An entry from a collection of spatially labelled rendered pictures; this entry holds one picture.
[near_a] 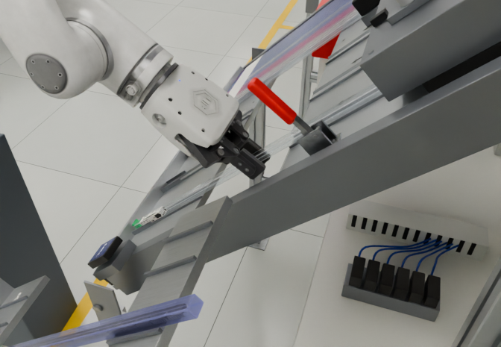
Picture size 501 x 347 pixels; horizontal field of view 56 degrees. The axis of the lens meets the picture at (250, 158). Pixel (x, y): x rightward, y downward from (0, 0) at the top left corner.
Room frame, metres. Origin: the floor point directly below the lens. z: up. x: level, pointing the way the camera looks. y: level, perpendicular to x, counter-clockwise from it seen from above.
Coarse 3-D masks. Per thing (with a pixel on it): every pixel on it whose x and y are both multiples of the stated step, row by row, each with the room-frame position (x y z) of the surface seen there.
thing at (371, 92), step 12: (372, 84) 0.44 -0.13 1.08; (360, 96) 0.43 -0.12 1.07; (372, 96) 0.43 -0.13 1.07; (336, 108) 0.44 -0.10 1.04; (348, 108) 0.43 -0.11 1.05; (312, 120) 0.46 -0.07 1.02; (324, 120) 0.44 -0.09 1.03; (276, 144) 0.46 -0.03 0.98; (288, 144) 0.46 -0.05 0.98; (264, 156) 0.47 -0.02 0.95; (228, 168) 0.49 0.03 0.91; (216, 180) 0.49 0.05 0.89; (192, 192) 0.50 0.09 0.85; (204, 192) 0.49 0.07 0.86; (168, 204) 0.52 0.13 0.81; (180, 204) 0.51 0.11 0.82
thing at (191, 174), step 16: (256, 112) 0.72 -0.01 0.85; (192, 160) 0.69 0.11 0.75; (176, 176) 0.65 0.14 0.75; (192, 176) 0.61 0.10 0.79; (208, 176) 0.55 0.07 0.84; (176, 192) 0.59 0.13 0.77; (208, 192) 0.51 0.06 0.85; (192, 208) 0.47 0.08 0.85; (160, 224) 0.50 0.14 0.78; (144, 240) 0.48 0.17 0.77
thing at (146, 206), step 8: (240, 72) 1.07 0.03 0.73; (232, 80) 1.03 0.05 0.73; (224, 88) 0.99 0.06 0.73; (176, 160) 0.72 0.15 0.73; (184, 160) 0.73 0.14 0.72; (168, 168) 0.69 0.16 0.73; (176, 168) 0.70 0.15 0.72; (160, 176) 0.67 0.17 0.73; (168, 176) 0.68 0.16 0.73; (160, 184) 0.65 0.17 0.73; (152, 192) 0.63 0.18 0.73; (160, 192) 0.63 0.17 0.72; (144, 200) 0.60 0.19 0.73; (152, 200) 0.61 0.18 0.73; (136, 208) 0.59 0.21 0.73; (144, 208) 0.59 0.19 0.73; (152, 208) 0.60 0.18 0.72; (136, 216) 0.57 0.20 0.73; (128, 224) 0.55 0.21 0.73; (120, 232) 0.53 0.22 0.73; (128, 232) 0.53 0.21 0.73
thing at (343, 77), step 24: (360, 24) 0.73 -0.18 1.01; (336, 48) 0.70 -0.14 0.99; (360, 48) 0.62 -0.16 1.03; (336, 72) 0.59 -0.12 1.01; (360, 72) 0.53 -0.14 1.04; (336, 96) 0.51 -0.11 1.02; (384, 96) 0.42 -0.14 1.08; (408, 96) 0.38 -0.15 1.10; (336, 120) 0.43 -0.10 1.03; (360, 120) 0.40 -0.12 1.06
